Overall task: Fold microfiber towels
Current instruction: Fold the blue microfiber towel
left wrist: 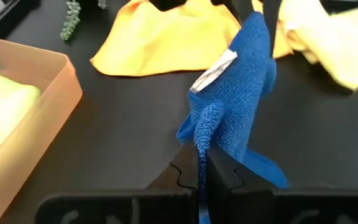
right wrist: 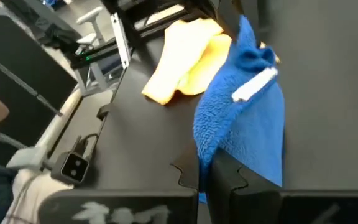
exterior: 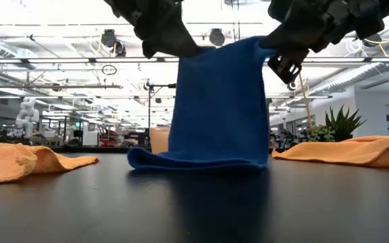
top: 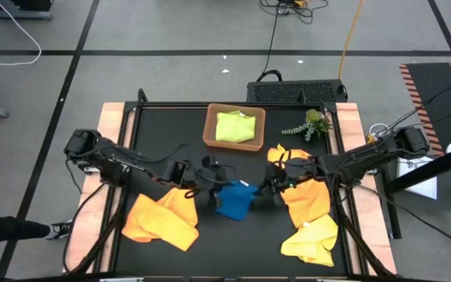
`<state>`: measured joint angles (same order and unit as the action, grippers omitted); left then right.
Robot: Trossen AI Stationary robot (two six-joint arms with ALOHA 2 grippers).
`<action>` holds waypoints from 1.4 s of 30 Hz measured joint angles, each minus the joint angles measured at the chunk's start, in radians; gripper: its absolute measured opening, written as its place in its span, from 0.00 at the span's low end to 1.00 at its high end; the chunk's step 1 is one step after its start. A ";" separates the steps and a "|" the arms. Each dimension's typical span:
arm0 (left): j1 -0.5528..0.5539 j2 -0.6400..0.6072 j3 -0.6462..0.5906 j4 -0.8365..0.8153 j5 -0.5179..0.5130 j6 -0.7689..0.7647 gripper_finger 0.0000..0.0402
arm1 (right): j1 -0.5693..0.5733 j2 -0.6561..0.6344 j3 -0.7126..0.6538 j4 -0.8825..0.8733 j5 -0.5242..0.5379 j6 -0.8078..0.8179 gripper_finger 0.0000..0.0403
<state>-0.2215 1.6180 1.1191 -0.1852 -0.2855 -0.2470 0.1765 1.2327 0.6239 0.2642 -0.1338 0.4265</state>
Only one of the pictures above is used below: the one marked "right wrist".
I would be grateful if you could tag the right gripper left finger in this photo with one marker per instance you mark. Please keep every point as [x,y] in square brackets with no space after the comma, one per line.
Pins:
[120,205]

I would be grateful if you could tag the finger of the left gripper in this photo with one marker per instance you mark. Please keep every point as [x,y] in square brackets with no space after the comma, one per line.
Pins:
[228,15]

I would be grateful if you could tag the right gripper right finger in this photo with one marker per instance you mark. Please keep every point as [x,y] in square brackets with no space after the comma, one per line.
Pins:
[291,208]

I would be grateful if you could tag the blue microfiber towel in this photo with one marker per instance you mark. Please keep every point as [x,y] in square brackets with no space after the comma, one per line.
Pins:
[244,124]

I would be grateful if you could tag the orange microfiber towel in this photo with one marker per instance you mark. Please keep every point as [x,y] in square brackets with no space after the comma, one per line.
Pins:
[179,62]

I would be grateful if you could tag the person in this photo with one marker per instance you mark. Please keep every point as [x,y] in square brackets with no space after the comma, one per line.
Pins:
[36,193]

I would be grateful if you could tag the black flat panel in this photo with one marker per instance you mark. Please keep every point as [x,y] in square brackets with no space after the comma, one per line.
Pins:
[26,77]

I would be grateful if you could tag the small black table camera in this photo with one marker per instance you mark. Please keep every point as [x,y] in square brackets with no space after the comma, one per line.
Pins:
[71,168]

